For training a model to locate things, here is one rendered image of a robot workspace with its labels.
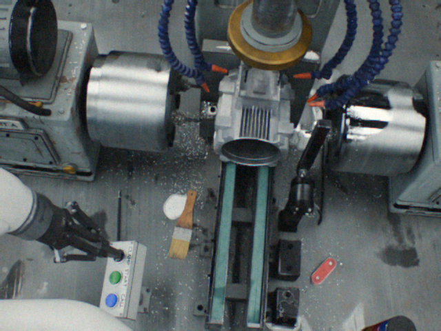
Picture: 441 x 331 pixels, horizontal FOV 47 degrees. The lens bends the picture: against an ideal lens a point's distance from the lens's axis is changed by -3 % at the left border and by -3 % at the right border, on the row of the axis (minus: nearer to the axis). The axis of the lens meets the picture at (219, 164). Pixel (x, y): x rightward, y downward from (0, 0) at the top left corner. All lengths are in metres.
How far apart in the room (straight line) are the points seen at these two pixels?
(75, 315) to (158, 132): 0.66
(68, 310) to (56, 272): 0.79
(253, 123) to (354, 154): 0.26
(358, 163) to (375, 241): 0.31
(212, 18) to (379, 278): 0.84
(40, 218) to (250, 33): 0.54
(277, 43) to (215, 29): 0.39
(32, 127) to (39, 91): 0.10
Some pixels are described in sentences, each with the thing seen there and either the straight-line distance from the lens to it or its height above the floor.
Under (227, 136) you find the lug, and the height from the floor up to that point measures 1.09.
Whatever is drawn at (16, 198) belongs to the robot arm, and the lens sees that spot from 0.91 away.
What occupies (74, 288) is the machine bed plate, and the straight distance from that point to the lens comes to 1.46.
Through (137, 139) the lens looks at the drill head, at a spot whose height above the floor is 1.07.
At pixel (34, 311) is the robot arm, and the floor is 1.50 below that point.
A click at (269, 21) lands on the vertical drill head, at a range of 1.05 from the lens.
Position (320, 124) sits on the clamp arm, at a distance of 1.12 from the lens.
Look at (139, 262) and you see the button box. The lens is 1.18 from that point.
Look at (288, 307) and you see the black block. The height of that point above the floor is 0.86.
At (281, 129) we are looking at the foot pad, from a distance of 1.30.
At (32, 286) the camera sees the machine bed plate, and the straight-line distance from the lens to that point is 1.49.
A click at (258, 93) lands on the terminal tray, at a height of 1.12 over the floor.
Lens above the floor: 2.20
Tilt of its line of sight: 66 degrees down
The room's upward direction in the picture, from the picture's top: 6 degrees clockwise
